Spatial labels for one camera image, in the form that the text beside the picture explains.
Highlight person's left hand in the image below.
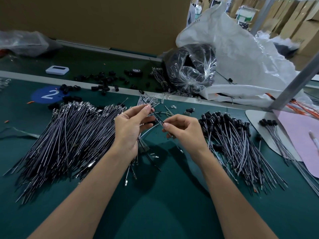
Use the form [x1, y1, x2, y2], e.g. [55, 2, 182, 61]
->
[115, 104, 156, 157]

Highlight person's right hand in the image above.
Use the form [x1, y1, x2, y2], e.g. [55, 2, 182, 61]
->
[162, 114, 210, 162]

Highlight black plastic caps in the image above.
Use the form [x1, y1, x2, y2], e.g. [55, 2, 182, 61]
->
[47, 70, 162, 112]

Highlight pile of wires with black caps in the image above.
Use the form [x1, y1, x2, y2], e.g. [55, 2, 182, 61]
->
[198, 112, 289, 195]

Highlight pile of grey wires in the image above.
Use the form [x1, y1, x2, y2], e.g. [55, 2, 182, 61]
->
[4, 94, 161, 204]

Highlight small bundle of capped wires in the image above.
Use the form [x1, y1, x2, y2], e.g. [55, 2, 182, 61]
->
[258, 119, 319, 197]

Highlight person's right forearm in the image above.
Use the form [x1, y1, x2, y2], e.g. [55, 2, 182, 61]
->
[194, 149, 277, 239]

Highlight person's left forearm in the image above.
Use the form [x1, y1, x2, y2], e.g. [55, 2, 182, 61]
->
[29, 146, 138, 239]

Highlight clear bag with black contents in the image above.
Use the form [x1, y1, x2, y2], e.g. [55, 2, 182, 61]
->
[164, 43, 218, 94]

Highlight blue round number sticker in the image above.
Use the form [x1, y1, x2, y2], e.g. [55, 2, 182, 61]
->
[30, 86, 65, 105]

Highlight small white timer device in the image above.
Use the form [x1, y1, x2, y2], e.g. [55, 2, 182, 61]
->
[45, 65, 70, 76]

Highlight large white plastic sack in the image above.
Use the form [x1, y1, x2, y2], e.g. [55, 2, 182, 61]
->
[175, 5, 319, 110]

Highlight clear plastic strip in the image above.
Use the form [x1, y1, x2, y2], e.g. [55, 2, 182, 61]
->
[0, 127, 40, 140]

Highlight pink paper sheet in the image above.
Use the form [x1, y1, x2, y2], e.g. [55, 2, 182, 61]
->
[273, 109, 319, 178]

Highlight brown cardboard panel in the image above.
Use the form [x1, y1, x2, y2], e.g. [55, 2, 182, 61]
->
[0, 0, 192, 57]

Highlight white pen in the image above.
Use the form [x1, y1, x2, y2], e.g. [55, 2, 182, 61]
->
[309, 132, 319, 152]

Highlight crumpled clear plastic bag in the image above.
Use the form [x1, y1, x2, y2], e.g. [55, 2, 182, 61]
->
[0, 31, 61, 58]

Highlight stack of cardboard boxes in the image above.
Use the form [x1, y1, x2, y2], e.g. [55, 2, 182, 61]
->
[276, 0, 319, 70]

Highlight bundle of orange wires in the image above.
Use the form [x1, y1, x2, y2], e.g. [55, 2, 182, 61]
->
[266, 93, 319, 120]

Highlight grey metal frame post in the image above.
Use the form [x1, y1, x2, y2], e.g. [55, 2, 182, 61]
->
[249, 0, 277, 37]
[269, 52, 319, 112]

